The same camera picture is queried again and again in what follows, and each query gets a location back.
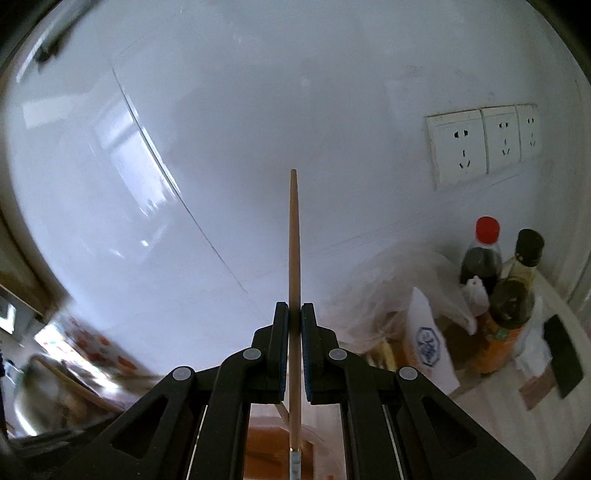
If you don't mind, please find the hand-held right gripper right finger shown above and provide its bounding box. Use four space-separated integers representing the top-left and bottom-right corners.
301 302 539 480

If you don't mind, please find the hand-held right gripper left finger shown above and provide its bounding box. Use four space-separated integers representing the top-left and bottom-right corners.
68 301 291 480

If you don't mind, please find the wooden chopstick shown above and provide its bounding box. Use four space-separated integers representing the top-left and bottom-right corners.
287 169 304 480

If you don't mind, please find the white printed packet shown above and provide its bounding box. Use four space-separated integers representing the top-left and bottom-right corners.
403 287 461 396

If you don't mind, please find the clear plastic bag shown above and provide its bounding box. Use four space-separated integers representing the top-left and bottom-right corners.
323 240 491 370

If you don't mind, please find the red patterned white container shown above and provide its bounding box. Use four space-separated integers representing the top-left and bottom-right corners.
34 308 158 384

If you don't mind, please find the red-capped dark sauce bottle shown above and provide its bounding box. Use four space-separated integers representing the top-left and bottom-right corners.
459 216 503 315

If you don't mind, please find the black-capped oil bottle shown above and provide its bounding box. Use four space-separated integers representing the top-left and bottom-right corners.
475 228 546 374

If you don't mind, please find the metal pot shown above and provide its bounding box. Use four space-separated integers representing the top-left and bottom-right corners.
6 353 134 439

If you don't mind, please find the black flat card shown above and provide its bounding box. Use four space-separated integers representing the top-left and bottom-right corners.
543 314 585 400

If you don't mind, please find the white wall socket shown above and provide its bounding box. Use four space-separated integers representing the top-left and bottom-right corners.
480 106 522 175
425 109 489 189
515 103 542 162

